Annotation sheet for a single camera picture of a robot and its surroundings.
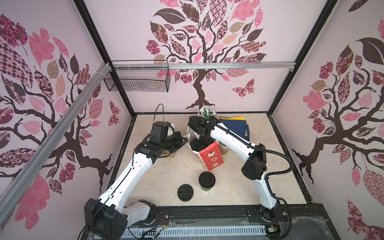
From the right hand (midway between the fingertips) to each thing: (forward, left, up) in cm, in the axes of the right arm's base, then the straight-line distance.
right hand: (200, 147), depth 84 cm
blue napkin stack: (+21, -29, -8) cm, 37 cm away
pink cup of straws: (+25, -5, +3) cm, 25 cm away
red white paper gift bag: (-9, -6, +4) cm, 11 cm away
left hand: (-3, +6, +10) cm, 12 cm away
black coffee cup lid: (-18, -3, -2) cm, 18 cm away
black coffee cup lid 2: (-22, +9, -12) cm, 26 cm away
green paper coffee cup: (-20, -2, -12) cm, 24 cm away
